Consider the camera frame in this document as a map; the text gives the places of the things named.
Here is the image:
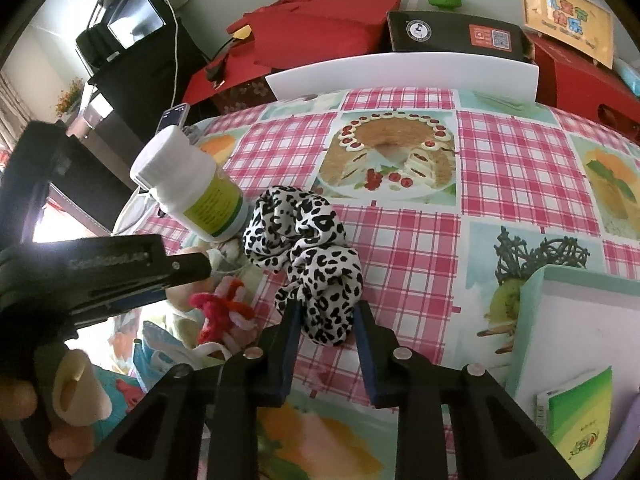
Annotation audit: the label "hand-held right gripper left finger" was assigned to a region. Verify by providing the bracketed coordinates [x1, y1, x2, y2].
[65, 301, 303, 480]

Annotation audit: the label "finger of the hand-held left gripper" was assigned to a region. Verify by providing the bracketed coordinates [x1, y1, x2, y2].
[70, 285, 173, 332]
[150, 253, 213, 284]

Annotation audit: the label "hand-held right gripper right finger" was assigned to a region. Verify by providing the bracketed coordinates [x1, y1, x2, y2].
[352, 300, 581, 480]

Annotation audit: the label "blue face mask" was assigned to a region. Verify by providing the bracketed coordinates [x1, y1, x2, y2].
[134, 320, 228, 388]

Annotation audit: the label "leopard print cloth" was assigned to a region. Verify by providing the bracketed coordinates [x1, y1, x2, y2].
[242, 186, 365, 348]

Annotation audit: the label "white box with teal rim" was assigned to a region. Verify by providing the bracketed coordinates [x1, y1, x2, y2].
[505, 264, 640, 480]

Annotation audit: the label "green tissue packet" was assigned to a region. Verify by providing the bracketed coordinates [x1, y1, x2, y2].
[537, 366, 614, 477]

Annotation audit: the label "person's left hand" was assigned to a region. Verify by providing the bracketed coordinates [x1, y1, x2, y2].
[0, 377, 97, 463]

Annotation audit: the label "small white fluffy item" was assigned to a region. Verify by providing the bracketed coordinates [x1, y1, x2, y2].
[207, 237, 247, 273]

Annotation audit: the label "red white pipe cleaner toy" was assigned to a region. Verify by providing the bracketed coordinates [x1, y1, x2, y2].
[189, 280, 257, 347]

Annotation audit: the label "white pill bottle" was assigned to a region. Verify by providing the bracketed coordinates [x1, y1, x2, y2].
[130, 125, 251, 242]

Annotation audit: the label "teal tissue pack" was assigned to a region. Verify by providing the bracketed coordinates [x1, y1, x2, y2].
[92, 365, 153, 441]

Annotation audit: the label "smartphone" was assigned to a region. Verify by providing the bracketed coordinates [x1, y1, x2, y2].
[155, 103, 192, 134]

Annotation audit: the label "black cabinet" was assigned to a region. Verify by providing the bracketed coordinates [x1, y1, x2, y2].
[65, 25, 213, 233]

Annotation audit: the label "yellow artificial flowers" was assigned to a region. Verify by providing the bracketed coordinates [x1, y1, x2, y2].
[54, 77, 85, 117]

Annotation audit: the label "black monitor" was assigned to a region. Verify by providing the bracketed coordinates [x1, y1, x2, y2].
[75, 0, 169, 69]

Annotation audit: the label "flat red gift box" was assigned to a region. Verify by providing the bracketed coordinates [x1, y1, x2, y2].
[182, 0, 403, 111]

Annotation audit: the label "white foam board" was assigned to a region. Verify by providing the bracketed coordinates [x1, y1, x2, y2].
[265, 52, 540, 107]

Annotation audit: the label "black box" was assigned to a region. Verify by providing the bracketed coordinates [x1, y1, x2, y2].
[386, 10, 533, 62]

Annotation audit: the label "red carton box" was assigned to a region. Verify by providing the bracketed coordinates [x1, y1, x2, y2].
[525, 35, 640, 142]

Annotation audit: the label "pack of blue masks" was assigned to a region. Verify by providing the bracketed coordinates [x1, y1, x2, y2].
[612, 57, 640, 92]

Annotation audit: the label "white charging cable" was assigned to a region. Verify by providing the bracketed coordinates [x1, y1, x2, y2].
[112, 0, 185, 233]

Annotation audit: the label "yellow gift bag with handle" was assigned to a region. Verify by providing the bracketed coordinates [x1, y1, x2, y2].
[517, 0, 615, 69]

